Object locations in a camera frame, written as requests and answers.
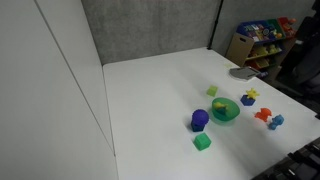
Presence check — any yellow small block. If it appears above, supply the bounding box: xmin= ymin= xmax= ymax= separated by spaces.
xmin=213 ymin=101 xmax=230 ymax=112

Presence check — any green translucent bowl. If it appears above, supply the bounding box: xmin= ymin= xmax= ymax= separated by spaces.
xmin=211 ymin=97 xmax=241 ymax=124

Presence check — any toy shelf with coloured bins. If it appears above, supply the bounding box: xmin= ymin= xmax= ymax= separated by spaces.
xmin=225 ymin=16 xmax=298 ymax=81

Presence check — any light blue rubber toy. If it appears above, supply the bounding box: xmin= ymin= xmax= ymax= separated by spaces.
xmin=268 ymin=114 xmax=285 ymax=131

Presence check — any purple cylinder block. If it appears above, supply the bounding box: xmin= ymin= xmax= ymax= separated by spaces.
xmin=191 ymin=108 xmax=210 ymax=126

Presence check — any dark blue block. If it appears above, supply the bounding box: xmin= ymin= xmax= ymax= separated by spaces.
xmin=190 ymin=121 xmax=205 ymax=133

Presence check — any lime green cube block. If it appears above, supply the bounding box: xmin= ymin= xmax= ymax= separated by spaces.
xmin=206 ymin=85 xmax=219 ymax=98

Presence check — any grey flat tray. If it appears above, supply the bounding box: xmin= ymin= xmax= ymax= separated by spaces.
xmin=229 ymin=66 xmax=260 ymax=82

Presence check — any black vertical pole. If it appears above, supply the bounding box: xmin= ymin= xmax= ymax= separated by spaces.
xmin=206 ymin=0 xmax=224 ymax=51

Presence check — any blue hexagon block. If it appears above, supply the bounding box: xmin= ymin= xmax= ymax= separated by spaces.
xmin=240 ymin=94 xmax=257 ymax=107

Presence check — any yellow star block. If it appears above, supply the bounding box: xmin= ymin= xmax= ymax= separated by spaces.
xmin=245 ymin=87 xmax=261 ymax=100

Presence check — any red block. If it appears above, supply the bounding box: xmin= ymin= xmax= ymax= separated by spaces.
xmin=254 ymin=107 xmax=273 ymax=123

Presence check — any black ridged equipment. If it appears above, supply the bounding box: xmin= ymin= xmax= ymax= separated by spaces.
xmin=252 ymin=137 xmax=320 ymax=180

